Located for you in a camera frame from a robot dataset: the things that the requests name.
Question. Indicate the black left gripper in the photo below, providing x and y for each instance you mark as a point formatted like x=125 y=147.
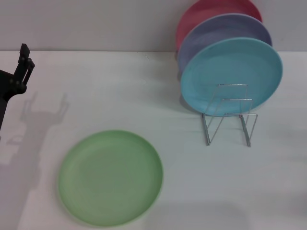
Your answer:
x=4 y=88

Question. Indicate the green plate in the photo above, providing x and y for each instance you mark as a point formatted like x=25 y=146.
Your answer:
x=110 y=179

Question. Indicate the red plate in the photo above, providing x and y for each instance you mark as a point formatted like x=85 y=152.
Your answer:
x=211 y=12

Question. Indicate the purple plate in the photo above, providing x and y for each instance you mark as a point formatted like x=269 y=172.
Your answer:
x=223 y=31

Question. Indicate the light blue plate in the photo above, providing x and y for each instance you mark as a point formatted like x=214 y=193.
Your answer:
x=227 y=67

